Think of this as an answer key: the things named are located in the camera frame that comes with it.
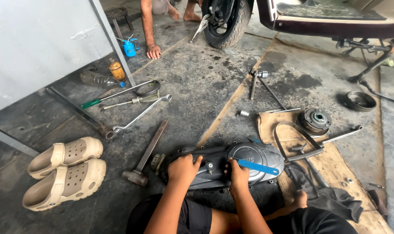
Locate person's left hand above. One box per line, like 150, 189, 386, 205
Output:
167, 154, 203, 187

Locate person's right hand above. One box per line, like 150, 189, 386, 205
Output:
224, 158, 250, 195

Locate black scooter engine cover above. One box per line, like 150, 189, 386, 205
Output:
150, 142, 285, 192

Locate blue hacksaw blade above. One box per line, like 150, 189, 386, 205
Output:
231, 158, 279, 176

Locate person's black shorts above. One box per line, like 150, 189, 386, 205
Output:
126, 194, 358, 234

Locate metal clutch holder tool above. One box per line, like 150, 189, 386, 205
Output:
273, 121, 325, 163

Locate thin steel rod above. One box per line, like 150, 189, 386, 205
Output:
263, 108, 302, 114

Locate person's foot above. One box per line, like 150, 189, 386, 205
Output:
289, 190, 308, 209

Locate rusty sledge hammer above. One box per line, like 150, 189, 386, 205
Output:
122, 120, 169, 187

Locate scooter clutch assembly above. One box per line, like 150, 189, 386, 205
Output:
296, 108, 333, 137

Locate brown cardboard sheet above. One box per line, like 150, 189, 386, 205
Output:
256, 110, 394, 234

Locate dark grey rag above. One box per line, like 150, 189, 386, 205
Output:
283, 161, 364, 223

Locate chrome L socket wrench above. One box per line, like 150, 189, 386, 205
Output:
320, 125, 363, 145

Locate locking pliers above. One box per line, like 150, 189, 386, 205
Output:
189, 14, 211, 44

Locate clutch bell drum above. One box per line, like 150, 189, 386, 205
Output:
345, 91, 377, 112

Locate amber oil bottle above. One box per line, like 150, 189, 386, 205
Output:
108, 58, 126, 82

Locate blue oil can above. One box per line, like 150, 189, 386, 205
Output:
116, 35, 140, 58

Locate rusty pipe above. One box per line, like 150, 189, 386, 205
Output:
46, 87, 115, 140

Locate clear plastic bottle blue cap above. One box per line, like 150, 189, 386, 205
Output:
80, 71, 126, 89

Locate scooter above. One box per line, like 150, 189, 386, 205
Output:
202, 0, 394, 105

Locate beige clog sandal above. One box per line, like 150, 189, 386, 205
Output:
22, 159, 107, 212
27, 137, 103, 180

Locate small wooden stool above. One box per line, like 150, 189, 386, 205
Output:
104, 7, 134, 40

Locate grey metal cabinet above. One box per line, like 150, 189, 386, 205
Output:
0, 0, 137, 157

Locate black handled tool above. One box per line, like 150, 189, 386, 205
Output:
291, 143, 330, 188

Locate T-handle socket wrench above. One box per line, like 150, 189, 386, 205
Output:
249, 69, 287, 110

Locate chrome ring spanner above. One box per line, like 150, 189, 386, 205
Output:
113, 94, 172, 133

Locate black strap wrench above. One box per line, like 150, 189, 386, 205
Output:
134, 80, 161, 97

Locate grey handled screwdriver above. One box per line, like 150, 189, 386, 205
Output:
103, 94, 160, 110

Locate green handled screwdriver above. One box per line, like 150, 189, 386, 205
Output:
80, 80, 155, 109

